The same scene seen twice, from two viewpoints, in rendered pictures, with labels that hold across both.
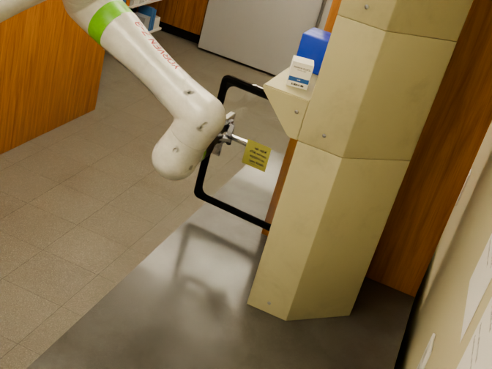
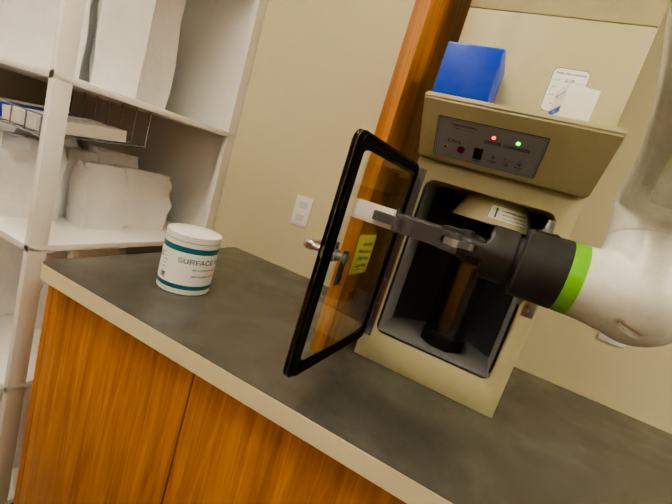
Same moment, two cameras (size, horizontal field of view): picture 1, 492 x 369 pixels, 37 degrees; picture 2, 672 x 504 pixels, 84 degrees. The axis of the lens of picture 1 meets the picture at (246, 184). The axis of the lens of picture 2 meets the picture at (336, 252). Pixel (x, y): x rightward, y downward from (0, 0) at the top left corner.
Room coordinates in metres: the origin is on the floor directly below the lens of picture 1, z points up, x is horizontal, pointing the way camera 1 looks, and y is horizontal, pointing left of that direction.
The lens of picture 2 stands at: (1.88, 0.68, 1.31)
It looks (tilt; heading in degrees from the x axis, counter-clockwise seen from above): 11 degrees down; 277
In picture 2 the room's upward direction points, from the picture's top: 17 degrees clockwise
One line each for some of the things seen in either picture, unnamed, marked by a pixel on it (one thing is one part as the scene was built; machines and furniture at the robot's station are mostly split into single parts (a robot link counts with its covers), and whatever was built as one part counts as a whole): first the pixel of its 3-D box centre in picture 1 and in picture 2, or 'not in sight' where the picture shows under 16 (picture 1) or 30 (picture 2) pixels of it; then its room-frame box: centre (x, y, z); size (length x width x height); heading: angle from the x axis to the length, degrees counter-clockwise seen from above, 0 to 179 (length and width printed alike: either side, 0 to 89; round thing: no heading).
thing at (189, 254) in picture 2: not in sight; (189, 258); (2.34, -0.18, 1.01); 0.13 x 0.13 x 0.15
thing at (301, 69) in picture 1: (299, 72); (570, 109); (1.66, -0.05, 1.54); 0.05 x 0.05 x 0.06; 2
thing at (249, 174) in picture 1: (253, 156); (360, 257); (1.92, 0.00, 1.19); 0.30 x 0.01 x 0.40; 72
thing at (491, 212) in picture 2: not in sight; (494, 212); (1.68, -0.22, 1.34); 0.18 x 0.18 x 0.05
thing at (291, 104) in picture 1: (299, 96); (506, 144); (1.74, -0.07, 1.46); 0.32 x 0.11 x 0.10; 166
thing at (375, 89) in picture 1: (351, 170); (482, 218); (1.69, -0.25, 1.32); 0.32 x 0.25 x 0.77; 166
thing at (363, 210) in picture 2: not in sight; (375, 214); (1.91, 0.10, 1.28); 0.07 x 0.01 x 0.03; 166
